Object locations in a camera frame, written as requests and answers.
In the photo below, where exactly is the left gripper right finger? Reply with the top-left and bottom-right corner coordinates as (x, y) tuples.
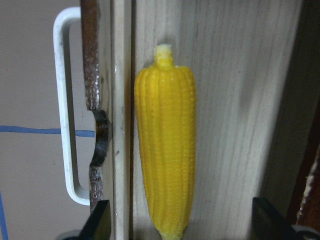
(251, 197), (296, 240)

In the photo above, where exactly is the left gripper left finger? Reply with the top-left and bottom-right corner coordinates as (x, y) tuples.
(79, 200), (111, 240)

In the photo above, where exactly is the yellow toy corn cob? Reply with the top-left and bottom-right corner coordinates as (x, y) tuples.
(134, 44), (196, 240)

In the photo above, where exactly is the light wooden drawer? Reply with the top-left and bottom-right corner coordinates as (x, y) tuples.
(80, 0), (303, 240)

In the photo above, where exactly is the white drawer handle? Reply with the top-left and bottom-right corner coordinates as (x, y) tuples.
(53, 6), (90, 206)

